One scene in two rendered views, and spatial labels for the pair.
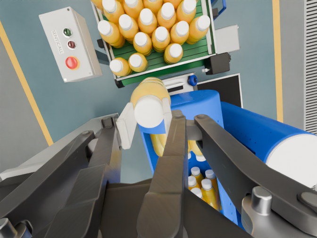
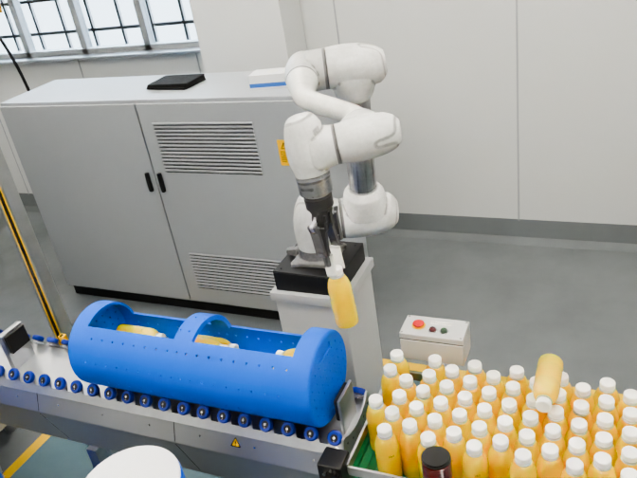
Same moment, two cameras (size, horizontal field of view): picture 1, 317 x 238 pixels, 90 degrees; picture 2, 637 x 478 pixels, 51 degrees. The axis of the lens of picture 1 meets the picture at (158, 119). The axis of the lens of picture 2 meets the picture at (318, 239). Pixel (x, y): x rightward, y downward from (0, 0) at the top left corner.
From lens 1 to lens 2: 170 cm
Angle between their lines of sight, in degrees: 54
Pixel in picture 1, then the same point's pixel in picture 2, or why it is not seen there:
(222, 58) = (336, 461)
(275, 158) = (166, 460)
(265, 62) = not seen: outside the picture
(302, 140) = not seen: outside the picture
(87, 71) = (405, 330)
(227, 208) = (198, 348)
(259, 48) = not seen: outside the picture
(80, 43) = (429, 335)
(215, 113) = (295, 368)
